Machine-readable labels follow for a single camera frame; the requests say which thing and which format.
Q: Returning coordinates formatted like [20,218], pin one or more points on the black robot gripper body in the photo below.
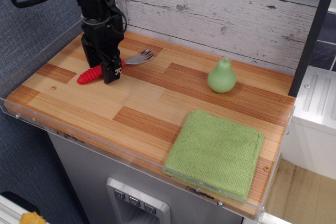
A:
[105,35]

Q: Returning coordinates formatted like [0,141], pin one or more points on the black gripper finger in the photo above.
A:
[111,70]
[92,56]

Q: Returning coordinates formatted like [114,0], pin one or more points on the red handled metal fork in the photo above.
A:
[95,72]

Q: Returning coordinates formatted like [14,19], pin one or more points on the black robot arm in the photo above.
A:
[100,10]

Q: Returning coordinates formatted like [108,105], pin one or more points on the clear acrylic table guard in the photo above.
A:
[137,119]

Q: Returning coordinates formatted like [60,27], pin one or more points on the grey toy fridge cabinet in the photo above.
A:
[89,172]

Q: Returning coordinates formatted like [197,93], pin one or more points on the green toy pear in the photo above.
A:
[222,78]

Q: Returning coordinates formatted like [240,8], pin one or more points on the silver dispenser panel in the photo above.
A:
[135,203]

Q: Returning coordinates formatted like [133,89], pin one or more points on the green folded cloth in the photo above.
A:
[215,154]

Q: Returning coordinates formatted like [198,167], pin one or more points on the yellow object at corner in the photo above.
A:
[32,218]

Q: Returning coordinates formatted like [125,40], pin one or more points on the white and black left object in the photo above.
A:
[13,206]

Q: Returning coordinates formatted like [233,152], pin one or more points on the white toy sink unit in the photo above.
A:
[310,139]

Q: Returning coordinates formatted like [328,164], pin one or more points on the dark right frame post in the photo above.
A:
[314,32]

